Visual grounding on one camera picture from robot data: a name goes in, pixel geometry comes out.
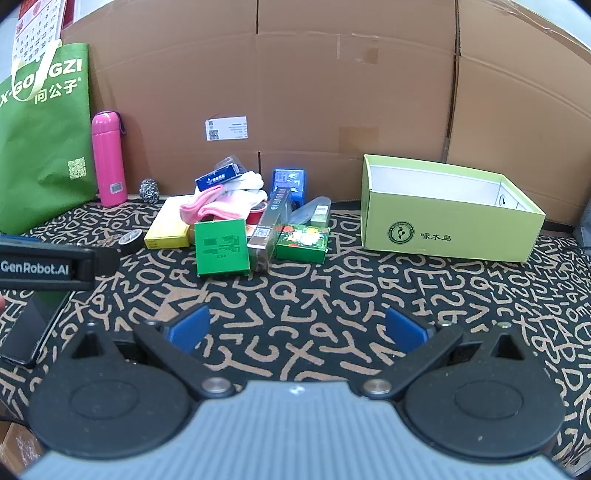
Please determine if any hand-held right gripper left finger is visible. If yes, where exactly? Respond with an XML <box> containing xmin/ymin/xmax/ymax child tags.
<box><xmin>59</xmin><ymin>304</ymin><xmax>237</xmax><ymax>400</ymax></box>

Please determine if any small blue box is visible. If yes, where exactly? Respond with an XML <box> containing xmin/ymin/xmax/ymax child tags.
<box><xmin>195</xmin><ymin>173</ymin><xmax>241</xmax><ymax>193</ymax></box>

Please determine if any steel wool scrubber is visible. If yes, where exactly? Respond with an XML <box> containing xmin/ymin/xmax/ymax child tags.
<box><xmin>140</xmin><ymin>176</ymin><xmax>163</xmax><ymax>203</ymax></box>

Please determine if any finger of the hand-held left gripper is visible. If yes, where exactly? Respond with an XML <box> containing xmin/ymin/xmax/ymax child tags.
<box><xmin>92</xmin><ymin>249</ymin><xmax>122</xmax><ymax>279</ymax></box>

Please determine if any wall calendar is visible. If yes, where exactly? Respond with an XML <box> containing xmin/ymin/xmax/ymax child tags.
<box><xmin>14</xmin><ymin>0</ymin><xmax>75</xmax><ymax>62</ymax></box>

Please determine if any long dark grey box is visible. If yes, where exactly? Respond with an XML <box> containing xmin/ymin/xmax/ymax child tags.
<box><xmin>247</xmin><ymin>187</ymin><xmax>293</xmax><ymax>273</ymax></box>

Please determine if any plain green box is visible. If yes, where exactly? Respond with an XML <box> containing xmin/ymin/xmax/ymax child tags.
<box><xmin>194</xmin><ymin>218</ymin><xmax>252</xmax><ymax>279</ymax></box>

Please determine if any brown cardboard backdrop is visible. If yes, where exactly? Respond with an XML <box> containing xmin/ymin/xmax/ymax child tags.
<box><xmin>60</xmin><ymin>0</ymin><xmax>591</xmax><ymax>223</ymax></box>

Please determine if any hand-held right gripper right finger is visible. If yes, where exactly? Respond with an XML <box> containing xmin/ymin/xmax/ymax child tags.
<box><xmin>360</xmin><ymin>306</ymin><xmax>537</xmax><ymax>401</ymax></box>

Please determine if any small cardboard box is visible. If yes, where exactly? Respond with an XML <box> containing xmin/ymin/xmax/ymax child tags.
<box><xmin>0</xmin><ymin>421</ymin><xmax>45</xmax><ymax>468</ymax></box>

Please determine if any clear plastic cup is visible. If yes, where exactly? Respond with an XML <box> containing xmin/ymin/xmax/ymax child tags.
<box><xmin>213</xmin><ymin>156</ymin><xmax>245</xmax><ymax>178</ymax></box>

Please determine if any black smartphone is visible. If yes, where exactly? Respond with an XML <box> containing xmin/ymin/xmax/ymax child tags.
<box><xmin>0</xmin><ymin>290</ymin><xmax>71</xmax><ymax>368</ymax></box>

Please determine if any green floral box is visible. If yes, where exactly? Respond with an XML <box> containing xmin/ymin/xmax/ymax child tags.
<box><xmin>276</xmin><ymin>224</ymin><xmax>331</xmax><ymax>265</ymax></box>

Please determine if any pink thermos bottle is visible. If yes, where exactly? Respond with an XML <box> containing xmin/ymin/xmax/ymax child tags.
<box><xmin>91</xmin><ymin>111</ymin><xmax>127</xmax><ymax>208</ymax></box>

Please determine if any white paper label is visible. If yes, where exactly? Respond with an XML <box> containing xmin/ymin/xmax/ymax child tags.
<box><xmin>205</xmin><ymin>117</ymin><xmax>249</xmax><ymax>142</ymax></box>

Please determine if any blue plastic container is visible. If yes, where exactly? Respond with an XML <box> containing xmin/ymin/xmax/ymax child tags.
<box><xmin>271</xmin><ymin>168</ymin><xmax>306</xmax><ymax>206</ymax></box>

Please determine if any black tape roll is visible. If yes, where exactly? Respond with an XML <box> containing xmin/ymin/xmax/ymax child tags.
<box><xmin>117</xmin><ymin>229</ymin><xmax>148</xmax><ymax>254</ymax></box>

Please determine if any yellow box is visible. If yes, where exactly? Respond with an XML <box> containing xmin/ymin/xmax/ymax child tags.
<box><xmin>144</xmin><ymin>196</ymin><xmax>193</xmax><ymax>250</ymax></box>

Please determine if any black patterned mat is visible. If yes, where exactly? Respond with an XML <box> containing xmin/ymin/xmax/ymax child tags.
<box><xmin>0</xmin><ymin>198</ymin><xmax>591</xmax><ymax>476</ymax></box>

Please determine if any clear toothbrush case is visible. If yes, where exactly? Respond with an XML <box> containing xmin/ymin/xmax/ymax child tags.
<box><xmin>288</xmin><ymin>196</ymin><xmax>331</xmax><ymax>226</ymax></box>

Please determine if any light green shoe box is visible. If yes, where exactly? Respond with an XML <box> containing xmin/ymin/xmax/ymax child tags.
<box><xmin>361</xmin><ymin>154</ymin><xmax>547</xmax><ymax>264</ymax></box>

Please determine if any green tote bag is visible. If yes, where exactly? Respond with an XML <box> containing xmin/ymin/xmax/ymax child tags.
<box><xmin>0</xmin><ymin>41</ymin><xmax>99</xmax><ymax>234</ymax></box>

